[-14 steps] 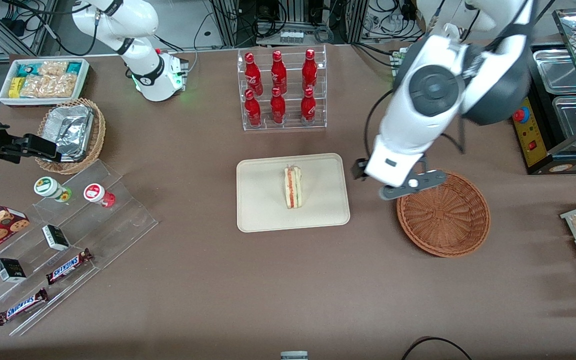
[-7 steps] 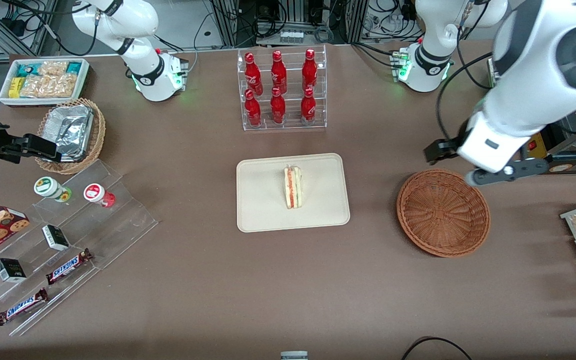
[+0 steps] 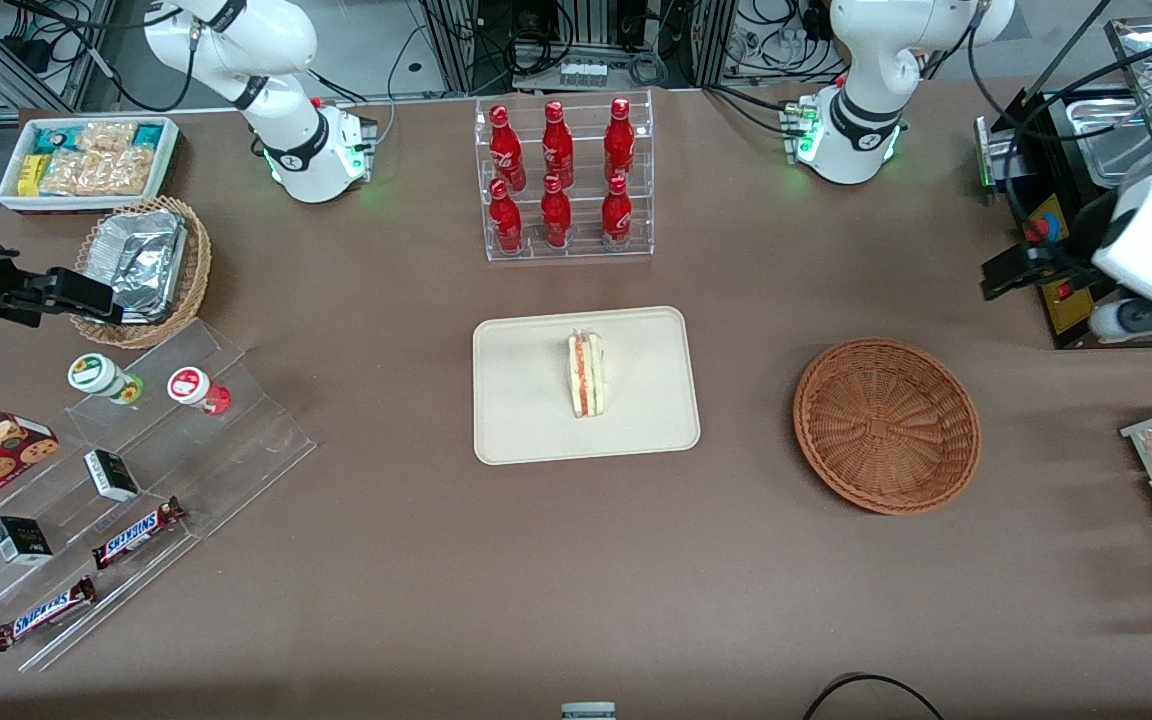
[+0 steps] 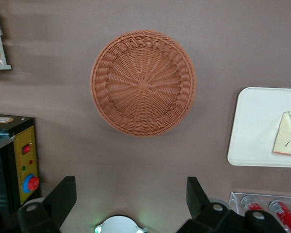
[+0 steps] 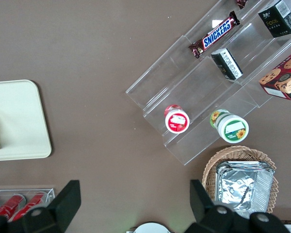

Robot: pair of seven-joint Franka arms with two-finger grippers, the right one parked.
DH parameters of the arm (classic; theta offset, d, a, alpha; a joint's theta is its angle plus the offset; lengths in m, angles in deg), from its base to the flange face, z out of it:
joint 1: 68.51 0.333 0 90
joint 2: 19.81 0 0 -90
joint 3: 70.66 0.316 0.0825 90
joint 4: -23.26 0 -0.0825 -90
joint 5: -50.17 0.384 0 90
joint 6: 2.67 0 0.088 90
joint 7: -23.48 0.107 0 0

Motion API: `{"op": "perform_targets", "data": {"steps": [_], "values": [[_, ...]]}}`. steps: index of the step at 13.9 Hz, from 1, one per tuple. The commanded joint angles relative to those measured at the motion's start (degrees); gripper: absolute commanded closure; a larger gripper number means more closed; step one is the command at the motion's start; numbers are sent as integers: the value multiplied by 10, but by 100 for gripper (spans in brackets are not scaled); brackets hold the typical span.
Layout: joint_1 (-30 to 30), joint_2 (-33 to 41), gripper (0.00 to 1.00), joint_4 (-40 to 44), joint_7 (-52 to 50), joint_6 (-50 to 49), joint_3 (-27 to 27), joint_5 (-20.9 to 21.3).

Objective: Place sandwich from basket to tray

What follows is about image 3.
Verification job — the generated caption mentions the triangle sandwich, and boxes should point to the triangle sandwich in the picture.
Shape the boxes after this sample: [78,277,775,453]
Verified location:
[565,329,610,420]

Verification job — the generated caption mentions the light tan wicker basket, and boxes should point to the light tan wicker basket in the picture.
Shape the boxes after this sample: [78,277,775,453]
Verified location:
[70,195,213,350]

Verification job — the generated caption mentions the brown round wicker basket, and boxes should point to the brown round wicker basket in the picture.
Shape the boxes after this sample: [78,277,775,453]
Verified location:
[792,337,983,517]

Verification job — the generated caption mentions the beige plastic tray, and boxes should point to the beige plastic tray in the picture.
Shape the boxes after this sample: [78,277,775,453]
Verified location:
[471,305,702,468]

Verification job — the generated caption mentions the silver foil container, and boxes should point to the silver foil container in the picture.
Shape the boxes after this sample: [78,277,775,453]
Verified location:
[80,209,190,324]

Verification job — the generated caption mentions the green lid yoghurt cup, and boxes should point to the green lid yoghurt cup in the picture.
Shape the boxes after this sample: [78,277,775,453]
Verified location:
[66,353,145,406]

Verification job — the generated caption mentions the white rectangular snack bin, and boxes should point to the white rectangular snack bin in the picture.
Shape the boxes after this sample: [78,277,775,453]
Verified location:
[0,115,181,215]

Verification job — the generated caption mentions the large clear cracker bag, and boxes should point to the large clear cracker bag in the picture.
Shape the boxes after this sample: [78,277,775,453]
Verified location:
[40,147,158,197]

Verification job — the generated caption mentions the black food warmer machine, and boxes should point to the black food warmer machine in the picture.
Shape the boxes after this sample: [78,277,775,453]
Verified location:
[974,15,1152,351]

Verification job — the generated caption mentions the red lid yoghurt cup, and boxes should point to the red lid yoghurt cup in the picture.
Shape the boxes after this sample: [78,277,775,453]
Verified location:
[166,366,233,417]

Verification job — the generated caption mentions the small clear cracker bag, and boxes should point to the small clear cracker bag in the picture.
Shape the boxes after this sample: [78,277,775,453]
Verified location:
[75,121,138,154]

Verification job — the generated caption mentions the small black carton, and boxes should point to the small black carton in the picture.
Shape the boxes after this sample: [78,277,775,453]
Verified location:
[83,448,141,503]
[0,515,55,567]

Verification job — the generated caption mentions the clear acrylic step display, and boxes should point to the clear acrylic step display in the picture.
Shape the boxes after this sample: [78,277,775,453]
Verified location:
[0,317,318,674]

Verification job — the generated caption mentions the snickers chocolate bar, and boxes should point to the snickers chocolate bar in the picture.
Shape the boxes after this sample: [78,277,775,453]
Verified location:
[90,496,188,572]
[0,574,98,653]

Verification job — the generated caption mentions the red cola bottle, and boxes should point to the red cola bottle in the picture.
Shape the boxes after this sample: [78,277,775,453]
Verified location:
[603,96,636,187]
[488,177,525,254]
[488,104,527,192]
[539,173,573,250]
[541,99,575,190]
[600,174,634,252]

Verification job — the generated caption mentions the clear acrylic bottle rack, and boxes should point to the clear acrylic bottle rack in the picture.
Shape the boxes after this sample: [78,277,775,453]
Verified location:
[473,89,656,264]

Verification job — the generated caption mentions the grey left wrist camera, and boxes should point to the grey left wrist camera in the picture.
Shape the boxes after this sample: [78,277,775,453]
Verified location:
[1087,295,1152,344]

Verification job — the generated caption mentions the black cable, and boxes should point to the black cable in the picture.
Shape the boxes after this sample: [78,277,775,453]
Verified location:
[800,672,948,720]

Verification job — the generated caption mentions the aluminium frame rack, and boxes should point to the aluminium frame rack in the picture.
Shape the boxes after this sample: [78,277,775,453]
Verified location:
[420,0,738,97]

